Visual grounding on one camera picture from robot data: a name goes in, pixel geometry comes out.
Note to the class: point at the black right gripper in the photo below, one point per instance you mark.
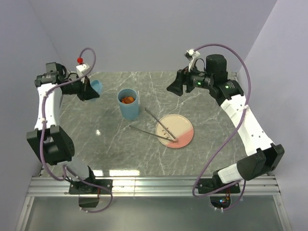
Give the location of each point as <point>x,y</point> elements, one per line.
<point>183,77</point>

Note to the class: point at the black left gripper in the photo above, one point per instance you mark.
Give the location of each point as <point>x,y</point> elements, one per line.
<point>87,92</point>

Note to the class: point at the light blue round lid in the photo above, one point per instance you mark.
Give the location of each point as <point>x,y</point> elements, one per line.
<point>97,86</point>

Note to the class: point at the light blue cylindrical container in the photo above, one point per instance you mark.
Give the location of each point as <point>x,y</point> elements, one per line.
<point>129,111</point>

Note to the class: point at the steel serving tongs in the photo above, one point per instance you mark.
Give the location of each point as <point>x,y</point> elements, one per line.
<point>162,132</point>

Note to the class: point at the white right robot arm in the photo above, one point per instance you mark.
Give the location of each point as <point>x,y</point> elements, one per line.
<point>263,155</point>

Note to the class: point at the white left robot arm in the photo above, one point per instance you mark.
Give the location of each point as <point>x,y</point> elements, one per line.
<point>51,144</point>

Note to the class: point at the pink round plate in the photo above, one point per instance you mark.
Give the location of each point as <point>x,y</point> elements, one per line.
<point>181,127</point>

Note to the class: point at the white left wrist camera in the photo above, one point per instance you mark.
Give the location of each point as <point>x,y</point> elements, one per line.
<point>82,67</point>

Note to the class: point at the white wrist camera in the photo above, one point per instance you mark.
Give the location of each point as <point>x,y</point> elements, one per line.
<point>192,56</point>
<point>82,67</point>

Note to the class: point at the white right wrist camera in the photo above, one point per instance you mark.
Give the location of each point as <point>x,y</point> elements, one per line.
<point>192,56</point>

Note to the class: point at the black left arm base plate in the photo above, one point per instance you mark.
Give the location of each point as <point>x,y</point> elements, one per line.
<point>102,186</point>

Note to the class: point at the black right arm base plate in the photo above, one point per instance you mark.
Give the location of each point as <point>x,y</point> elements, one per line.
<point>206,185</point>

